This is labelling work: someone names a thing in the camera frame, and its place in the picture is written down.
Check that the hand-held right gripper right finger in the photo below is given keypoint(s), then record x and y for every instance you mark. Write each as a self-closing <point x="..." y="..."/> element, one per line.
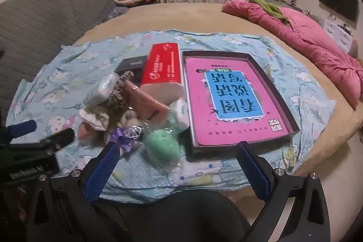
<point x="252" y="171"/>

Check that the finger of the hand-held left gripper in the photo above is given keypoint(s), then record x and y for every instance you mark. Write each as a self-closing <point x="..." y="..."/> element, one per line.
<point x="58" y="138"/>
<point x="22" y="128"/>

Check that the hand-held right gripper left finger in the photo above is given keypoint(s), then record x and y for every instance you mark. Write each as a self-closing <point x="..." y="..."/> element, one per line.
<point x="102" y="171"/>

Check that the plush bear purple dress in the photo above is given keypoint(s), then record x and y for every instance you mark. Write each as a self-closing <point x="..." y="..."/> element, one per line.
<point x="119" y="141"/>

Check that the white patterned cloth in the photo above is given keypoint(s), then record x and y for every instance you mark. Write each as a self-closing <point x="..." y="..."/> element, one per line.
<point x="93" y="117"/>

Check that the dark cardboard box tray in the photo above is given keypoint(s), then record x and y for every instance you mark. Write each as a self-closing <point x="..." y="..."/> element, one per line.
<point x="215" y="149"/>

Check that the plush bear silver dress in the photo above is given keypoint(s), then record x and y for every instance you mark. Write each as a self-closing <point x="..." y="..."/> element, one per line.
<point x="133" y="131"/>

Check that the green sponge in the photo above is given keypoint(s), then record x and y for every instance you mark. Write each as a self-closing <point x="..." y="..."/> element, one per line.
<point x="161" y="147"/>

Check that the snack packet with cartoon face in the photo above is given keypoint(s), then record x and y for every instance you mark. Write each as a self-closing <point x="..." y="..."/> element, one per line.
<point x="103" y="89"/>

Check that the leopard print scrunchie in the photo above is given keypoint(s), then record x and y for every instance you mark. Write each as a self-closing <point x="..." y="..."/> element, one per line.
<point x="119" y="91"/>

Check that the pink cloth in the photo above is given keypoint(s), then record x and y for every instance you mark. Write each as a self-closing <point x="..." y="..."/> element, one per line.
<point x="144" y="101"/>

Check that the peach pink sponge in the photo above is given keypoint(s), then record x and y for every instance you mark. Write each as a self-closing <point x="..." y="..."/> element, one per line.
<point x="85" y="132"/>

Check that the light blue printed blanket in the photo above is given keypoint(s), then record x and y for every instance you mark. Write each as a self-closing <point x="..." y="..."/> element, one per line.
<point x="71" y="74"/>

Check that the pink book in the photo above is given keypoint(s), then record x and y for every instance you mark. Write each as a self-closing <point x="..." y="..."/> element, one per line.
<point x="198" y="117"/>

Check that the small black box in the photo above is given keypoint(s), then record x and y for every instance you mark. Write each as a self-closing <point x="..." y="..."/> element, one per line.
<point x="132" y="64"/>

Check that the grey quilted sofa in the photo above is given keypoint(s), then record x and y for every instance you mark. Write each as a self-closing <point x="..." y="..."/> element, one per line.
<point x="42" y="18"/>

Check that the red tissue box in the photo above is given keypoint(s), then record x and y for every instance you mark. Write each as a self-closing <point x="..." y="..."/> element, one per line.
<point x="161" y="66"/>

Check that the dark floral cloth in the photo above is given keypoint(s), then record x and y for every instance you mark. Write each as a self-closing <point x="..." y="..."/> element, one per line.
<point x="115" y="13"/>

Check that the pink quilt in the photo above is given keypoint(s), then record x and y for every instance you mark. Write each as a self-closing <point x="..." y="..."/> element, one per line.
<point x="306" y="38"/>

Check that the green cloth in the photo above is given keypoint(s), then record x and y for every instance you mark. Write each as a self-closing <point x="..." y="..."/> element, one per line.
<point x="269" y="8"/>

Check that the beige bed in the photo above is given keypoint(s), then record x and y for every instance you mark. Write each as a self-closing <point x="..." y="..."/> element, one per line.
<point x="184" y="15"/>

